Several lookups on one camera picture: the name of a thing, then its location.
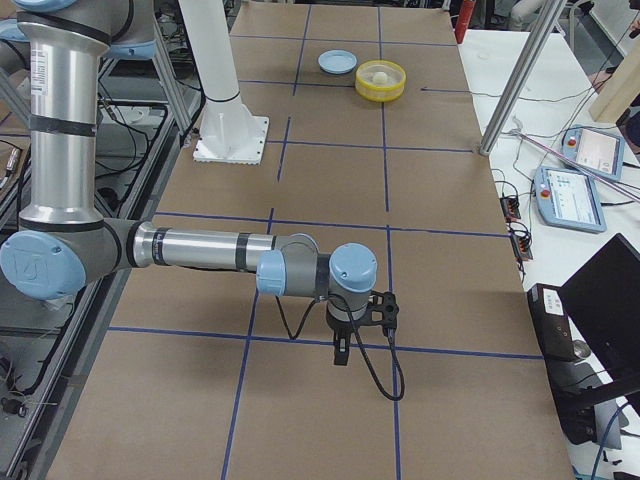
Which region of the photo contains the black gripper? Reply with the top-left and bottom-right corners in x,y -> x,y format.
327,316 -> 355,366

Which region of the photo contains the white steamed bun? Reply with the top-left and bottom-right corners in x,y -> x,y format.
372,71 -> 389,86

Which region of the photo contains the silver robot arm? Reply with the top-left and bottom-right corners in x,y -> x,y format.
1,1 -> 377,365

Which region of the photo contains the yellow bamboo steamer basket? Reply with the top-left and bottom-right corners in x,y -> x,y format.
355,60 -> 407,103

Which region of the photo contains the lower orange black connector block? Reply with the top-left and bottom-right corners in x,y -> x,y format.
510,232 -> 533,261

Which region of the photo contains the orange black connector block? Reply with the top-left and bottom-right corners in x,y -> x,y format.
510,232 -> 533,261
499,195 -> 521,223

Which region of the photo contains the brown paper table cover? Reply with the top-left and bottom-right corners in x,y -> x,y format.
45,4 -> 576,480

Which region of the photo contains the black computer box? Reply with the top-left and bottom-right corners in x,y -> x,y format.
527,283 -> 577,362

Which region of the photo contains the upper orange black connector block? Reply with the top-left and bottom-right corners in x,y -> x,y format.
499,195 -> 521,223

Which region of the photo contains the black monitor on stand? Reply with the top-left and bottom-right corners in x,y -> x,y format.
554,233 -> 639,443

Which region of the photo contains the near blue teach pendant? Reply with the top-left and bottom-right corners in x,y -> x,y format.
534,166 -> 607,233

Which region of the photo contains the blue teach pendant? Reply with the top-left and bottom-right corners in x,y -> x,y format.
561,125 -> 624,180
534,166 -> 607,233

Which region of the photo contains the metal reacher grabber stick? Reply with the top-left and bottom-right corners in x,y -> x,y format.
509,125 -> 639,203

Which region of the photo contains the light blue plate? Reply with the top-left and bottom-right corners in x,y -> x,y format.
317,49 -> 358,75

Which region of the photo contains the far blue teach pendant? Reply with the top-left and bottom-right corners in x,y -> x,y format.
561,125 -> 624,180

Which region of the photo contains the red fire extinguisher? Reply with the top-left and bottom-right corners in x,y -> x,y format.
454,0 -> 476,44

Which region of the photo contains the wooden beam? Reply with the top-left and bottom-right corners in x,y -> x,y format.
589,42 -> 640,123

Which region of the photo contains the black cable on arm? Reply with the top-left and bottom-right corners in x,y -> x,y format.
273,292 -> 406,402

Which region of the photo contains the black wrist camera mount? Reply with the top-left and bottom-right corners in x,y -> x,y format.
360,291 -> 399,337

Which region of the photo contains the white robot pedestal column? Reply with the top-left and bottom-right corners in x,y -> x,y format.
179,0 -> 269,165

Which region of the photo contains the aluminium frame post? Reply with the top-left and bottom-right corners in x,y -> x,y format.
479,0 -> 566,156

